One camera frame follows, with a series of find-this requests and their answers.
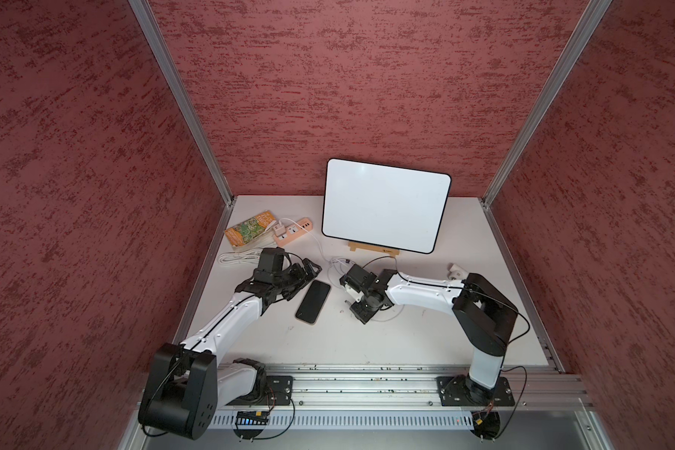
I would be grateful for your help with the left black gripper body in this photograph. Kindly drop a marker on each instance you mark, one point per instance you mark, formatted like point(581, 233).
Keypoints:
point(289, 281)

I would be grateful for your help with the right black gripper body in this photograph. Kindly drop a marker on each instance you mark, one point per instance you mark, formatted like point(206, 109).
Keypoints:
point(366, 308)

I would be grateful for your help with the black phone pink case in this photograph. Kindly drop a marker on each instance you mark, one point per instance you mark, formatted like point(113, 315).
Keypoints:
point(313, 302)

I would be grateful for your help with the white plug adapter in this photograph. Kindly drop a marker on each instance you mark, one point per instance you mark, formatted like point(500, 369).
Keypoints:
point(457, 273)

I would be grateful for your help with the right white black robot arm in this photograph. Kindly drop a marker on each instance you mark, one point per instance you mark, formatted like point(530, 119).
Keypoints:
point(485, 315)

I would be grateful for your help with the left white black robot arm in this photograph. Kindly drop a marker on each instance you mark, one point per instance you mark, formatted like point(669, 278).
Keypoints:
point(186, 384)

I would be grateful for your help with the pink power strip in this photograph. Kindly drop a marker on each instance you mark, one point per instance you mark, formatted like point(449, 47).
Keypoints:
point(294, 230)

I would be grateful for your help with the wooden board stand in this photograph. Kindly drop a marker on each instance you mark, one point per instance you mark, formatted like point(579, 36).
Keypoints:
point(354, 246)

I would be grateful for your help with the white charger in strip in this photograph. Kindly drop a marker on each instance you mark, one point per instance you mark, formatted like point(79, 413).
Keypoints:
point(279, 229)

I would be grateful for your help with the colourful patterned book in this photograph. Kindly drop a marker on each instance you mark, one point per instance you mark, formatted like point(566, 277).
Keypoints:
point(250, 232)

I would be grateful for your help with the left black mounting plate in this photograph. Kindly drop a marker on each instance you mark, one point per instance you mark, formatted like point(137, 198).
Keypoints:
point(277, 392)

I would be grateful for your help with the black mounting plate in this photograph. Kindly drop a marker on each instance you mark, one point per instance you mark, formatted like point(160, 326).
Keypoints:
point(459, 391)
point(277, 392)

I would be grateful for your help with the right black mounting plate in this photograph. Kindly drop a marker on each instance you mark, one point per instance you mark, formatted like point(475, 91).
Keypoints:
point(459, 391)

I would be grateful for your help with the white board black frame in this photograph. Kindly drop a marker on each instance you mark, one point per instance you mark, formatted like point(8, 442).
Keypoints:
point(384, 206)

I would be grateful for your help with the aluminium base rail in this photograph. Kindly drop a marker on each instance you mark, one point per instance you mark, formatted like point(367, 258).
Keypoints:
point(416, 388)

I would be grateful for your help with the left aluminium corner post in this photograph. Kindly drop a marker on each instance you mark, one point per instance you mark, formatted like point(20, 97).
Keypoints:
point(159, 48)

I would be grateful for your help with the aluminium corner post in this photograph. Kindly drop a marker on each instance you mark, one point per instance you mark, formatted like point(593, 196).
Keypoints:
point(159, 48)
point(586, 26)

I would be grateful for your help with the right aluminium corner post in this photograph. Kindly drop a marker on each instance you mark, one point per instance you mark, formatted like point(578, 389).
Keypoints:
point(586, 26)

